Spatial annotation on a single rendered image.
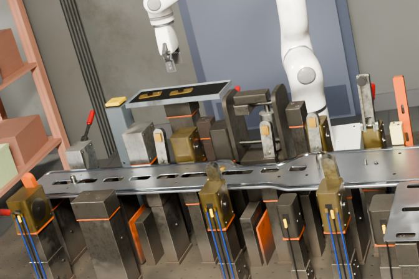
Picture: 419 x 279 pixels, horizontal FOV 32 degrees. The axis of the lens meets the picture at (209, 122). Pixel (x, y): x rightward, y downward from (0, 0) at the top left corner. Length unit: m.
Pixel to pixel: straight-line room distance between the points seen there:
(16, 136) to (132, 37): 1.10
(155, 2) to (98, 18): 3.02
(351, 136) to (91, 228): 1.09
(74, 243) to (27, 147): 2.56
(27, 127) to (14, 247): 2.35
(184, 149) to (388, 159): 0.68
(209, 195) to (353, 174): 0.41
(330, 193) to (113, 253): 0.76
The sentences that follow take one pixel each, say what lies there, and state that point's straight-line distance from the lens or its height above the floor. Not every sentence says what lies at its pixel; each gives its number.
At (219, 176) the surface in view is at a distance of 2.11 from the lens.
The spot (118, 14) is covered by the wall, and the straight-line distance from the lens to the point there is 5.37.
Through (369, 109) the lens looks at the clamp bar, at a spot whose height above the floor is 1.11.
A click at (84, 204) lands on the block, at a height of 1.02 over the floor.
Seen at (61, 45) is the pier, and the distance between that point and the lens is 5.32.
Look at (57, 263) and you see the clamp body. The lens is 2.51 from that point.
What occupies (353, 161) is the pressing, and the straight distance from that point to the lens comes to 2.18.
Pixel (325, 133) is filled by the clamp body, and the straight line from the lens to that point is 2.32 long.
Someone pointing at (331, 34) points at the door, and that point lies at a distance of 5.02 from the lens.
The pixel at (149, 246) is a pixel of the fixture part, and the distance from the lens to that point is 2.46.
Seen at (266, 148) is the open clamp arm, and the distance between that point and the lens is 2.34.
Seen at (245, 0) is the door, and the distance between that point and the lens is 5.04.
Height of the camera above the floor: 1.92
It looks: 20 degrees down
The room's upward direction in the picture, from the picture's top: 14 degrees counter-clockwise
